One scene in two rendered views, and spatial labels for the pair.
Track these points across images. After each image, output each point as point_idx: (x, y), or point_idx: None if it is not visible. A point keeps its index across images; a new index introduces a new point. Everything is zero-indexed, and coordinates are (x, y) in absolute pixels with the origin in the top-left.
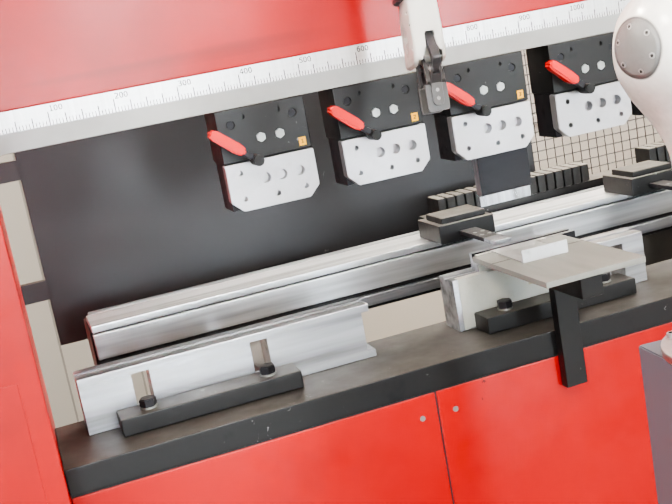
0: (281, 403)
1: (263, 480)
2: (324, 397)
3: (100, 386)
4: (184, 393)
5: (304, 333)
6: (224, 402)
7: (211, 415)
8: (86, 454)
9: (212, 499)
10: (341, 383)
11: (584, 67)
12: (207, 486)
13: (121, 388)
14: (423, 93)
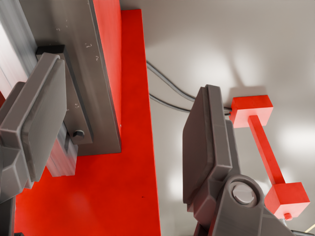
0: (92, 63)
1: (108, 54)
2: (96, 35)
3: (72, 162)
4: (65, 118)
5: (23, 55)
6: (79, 96)
7: (86, 99)
8: (106, 147)
9: (112, 77)
10: (74, 18)
11: None
12: (112, 84)
13: (70, 151)
14: (42, 162)
